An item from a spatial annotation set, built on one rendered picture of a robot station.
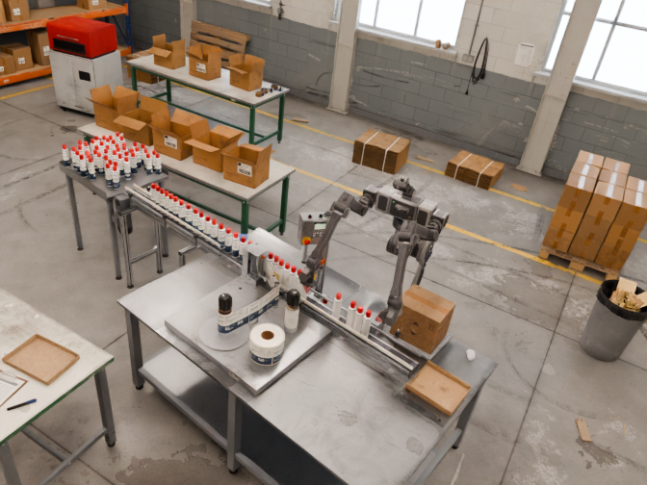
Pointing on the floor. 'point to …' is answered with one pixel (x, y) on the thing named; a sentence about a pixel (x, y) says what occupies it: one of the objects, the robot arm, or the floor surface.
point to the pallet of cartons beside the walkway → (597, 216)
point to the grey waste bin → (607, 334)
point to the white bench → (25, 415)
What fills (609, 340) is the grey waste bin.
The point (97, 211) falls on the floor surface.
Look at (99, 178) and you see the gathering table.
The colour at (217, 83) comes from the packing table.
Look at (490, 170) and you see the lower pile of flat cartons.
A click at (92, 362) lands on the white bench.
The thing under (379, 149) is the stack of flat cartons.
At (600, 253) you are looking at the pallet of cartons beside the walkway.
